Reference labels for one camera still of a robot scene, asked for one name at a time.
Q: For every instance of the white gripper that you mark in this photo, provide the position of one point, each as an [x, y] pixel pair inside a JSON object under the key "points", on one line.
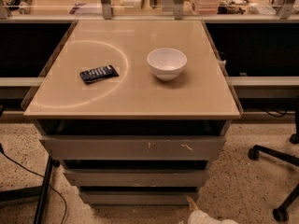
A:
{"points": [[204, 217]]}

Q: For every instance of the grey bottom drawer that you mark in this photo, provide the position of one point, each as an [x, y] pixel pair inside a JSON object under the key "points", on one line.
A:
{"points": [[136, 198]]}

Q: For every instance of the grey drawer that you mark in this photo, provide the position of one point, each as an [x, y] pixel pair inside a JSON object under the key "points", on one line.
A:
{"points": [[129, 178], [133, 148], [136, 198]]}

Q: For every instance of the grey middle drawer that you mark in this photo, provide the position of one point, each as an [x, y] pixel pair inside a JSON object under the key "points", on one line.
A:
{"points": [[129, 178]]}

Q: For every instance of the grey drawer cabinet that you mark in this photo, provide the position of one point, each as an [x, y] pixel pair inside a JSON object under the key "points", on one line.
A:
{"points": [[199, 102]]}

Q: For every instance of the grey top drawer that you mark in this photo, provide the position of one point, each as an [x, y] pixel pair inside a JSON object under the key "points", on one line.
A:
{"points": [[133, 148]]}

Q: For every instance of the white ceramic bowl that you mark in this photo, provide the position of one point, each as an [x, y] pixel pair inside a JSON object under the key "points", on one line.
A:
{"points": [[166, 64]]}

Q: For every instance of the black stand leg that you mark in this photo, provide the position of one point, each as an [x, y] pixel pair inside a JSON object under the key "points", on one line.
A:
{"points": [[39, 192]]}

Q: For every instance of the dark blue snack packet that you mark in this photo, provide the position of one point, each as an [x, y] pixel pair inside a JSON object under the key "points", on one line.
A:
{"points": [[97, 74]]}

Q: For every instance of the grey metal post right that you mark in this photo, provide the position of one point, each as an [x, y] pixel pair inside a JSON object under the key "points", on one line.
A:
{"points": [[178, 9]]}

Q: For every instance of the grey metal post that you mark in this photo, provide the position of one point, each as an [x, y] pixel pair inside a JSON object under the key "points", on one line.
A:
{"points": [[106, 9], [178, 9]]}

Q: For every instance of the grey metal post left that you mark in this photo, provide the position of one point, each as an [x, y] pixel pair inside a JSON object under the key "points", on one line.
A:
{"points": [[106, 9]]}

